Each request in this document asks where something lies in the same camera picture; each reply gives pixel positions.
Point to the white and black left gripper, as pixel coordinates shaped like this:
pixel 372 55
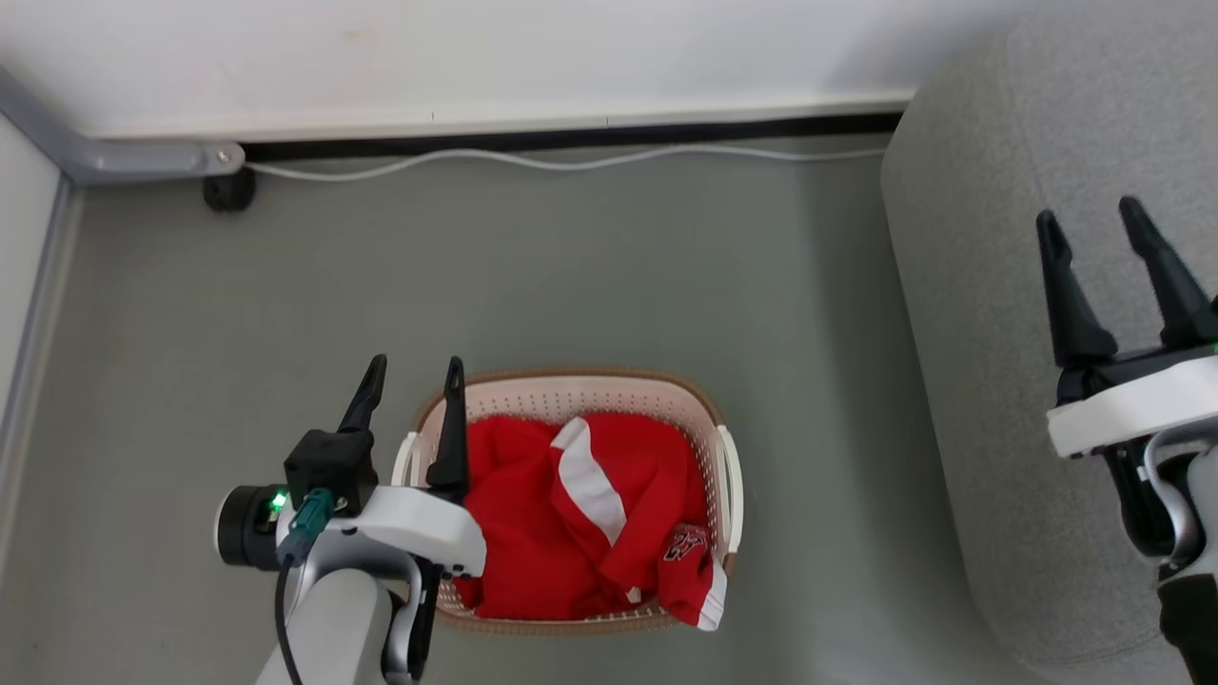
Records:
pixel 419 528

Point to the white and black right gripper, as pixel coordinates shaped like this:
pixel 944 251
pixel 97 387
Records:
pixel 1142 404

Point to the red and white clothing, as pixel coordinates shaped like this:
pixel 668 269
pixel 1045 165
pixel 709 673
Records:
pixel 533 533

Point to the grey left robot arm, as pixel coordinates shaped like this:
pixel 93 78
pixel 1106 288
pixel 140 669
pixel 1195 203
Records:
pixel 343 618

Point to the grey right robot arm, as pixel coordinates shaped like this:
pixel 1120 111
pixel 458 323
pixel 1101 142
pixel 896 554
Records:
pixel 1194 618

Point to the beige perforated laundry basket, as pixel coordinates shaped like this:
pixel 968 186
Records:
pixel 571 395

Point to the grey fabric sofa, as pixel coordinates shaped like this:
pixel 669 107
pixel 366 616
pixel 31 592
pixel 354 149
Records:
pixel 999 285

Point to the black round foot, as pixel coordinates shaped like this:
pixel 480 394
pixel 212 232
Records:
pixel 228 190

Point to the black baseboard strip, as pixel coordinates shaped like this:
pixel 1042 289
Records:
pixel 666 131

